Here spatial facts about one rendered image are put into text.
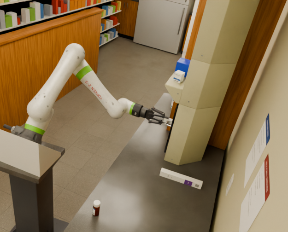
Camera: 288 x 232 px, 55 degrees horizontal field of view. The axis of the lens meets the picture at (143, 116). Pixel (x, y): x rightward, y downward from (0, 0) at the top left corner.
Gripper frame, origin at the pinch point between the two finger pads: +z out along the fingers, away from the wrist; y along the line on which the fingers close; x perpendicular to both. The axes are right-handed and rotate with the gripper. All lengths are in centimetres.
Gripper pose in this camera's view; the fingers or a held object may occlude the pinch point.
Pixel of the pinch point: (168, 120)
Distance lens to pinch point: 196.3
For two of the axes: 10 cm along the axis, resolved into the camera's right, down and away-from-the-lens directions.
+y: 1.7, -8.4, -5.1
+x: 3.4, -4.4, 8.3
